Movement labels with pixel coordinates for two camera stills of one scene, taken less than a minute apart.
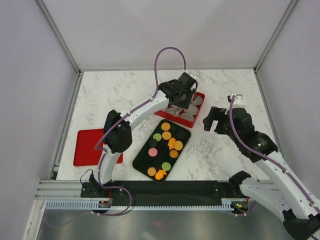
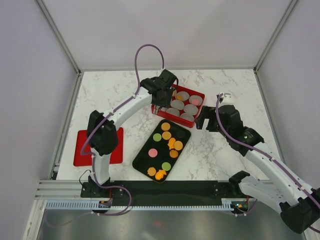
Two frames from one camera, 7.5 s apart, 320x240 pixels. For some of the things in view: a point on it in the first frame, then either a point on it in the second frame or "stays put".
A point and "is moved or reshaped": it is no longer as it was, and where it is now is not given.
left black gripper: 185,105 → 165,104
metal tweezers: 177,110 is moved or reshaped
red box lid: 85,153 stays put
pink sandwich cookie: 152,152 stays put
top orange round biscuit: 165,126 stays put
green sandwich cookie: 157,136 stays put
